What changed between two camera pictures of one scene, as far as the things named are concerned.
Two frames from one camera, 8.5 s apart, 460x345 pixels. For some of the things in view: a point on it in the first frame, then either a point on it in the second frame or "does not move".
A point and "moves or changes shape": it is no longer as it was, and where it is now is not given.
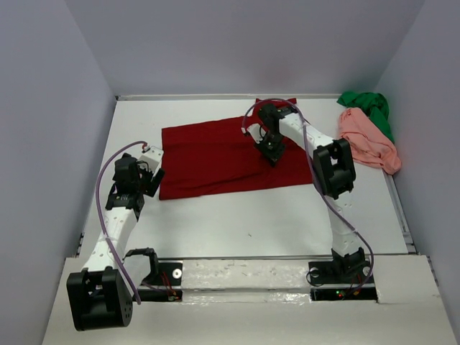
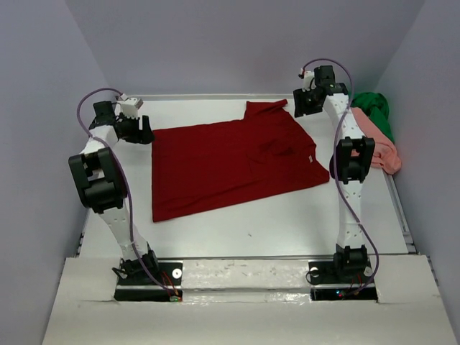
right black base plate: (323, 272) does not move
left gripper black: (152, 181) to (145, 136)
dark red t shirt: (215, 156) moves or changes shape
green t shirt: (375, 106) does not move
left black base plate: (167, 274) does not move
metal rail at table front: (199, 258) does not move
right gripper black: (272, 155) to (301, 108)
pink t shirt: (371, 146) does not move
